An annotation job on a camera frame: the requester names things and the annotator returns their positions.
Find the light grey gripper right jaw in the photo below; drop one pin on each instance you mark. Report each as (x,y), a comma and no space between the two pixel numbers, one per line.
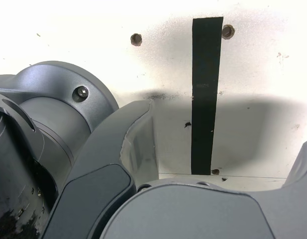
(193,214)

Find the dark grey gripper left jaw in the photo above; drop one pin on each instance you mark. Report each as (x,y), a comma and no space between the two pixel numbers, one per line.
(103,149)

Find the black tape strip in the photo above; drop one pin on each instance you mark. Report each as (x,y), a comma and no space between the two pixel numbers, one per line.
(205,99)

